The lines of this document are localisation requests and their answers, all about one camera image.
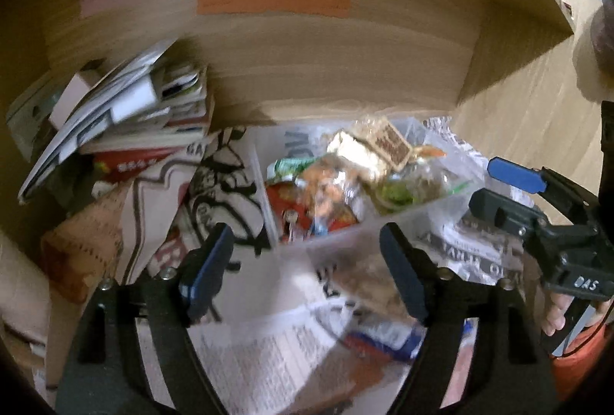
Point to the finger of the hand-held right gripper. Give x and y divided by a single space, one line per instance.
515 172
499 208

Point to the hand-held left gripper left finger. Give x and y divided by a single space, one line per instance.
211 273

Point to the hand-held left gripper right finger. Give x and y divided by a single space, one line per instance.
403 276

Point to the clear bag of biscuits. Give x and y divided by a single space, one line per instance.
369 283

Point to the clear plastic container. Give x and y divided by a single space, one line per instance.
431 223

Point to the blue white snack packet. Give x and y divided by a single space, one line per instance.
388 338

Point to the green jelly cup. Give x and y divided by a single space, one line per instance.
398 193

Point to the orange cracker packet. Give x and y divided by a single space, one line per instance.
431 152

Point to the red snack packet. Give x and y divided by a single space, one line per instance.
288 204

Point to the orange snack packet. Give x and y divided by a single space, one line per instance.
331 184

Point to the brown cookie packet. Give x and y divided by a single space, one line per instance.
392 142

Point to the person's right forearm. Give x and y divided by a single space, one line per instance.
580 362

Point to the person's right hand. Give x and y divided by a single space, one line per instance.
555 314

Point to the black printed cloth bag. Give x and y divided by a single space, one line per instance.
211 194

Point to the newspaper sheet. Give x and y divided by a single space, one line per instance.
268 348

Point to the brown paper bag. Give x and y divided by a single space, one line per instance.
86 242

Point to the stack of books and papers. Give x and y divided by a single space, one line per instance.
129 108

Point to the beige cardboard piece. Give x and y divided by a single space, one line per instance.
21 290

